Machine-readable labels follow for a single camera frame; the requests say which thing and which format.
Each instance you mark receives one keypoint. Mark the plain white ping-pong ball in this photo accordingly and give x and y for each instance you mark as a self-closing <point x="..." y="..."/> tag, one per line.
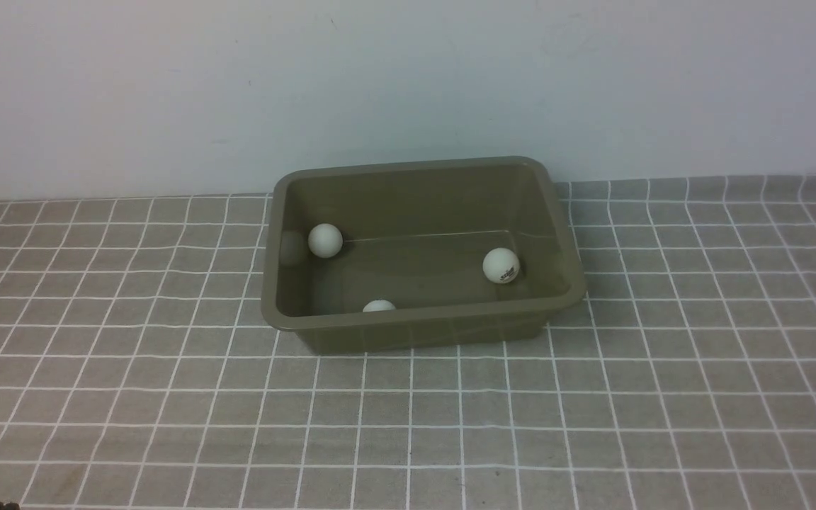
<point x="325" y="241"/>

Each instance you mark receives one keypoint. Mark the olive green plastic bin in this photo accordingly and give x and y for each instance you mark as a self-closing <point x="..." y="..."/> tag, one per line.
<point x="416" y="234"/>

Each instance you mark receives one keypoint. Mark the white ping-pong ball front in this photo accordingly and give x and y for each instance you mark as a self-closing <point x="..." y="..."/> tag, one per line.
<point x="379" y="305"/>

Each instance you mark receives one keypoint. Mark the white ping-pong ball with logo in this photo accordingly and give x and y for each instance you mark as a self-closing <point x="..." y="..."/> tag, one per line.
<point x="501" y="265"/>

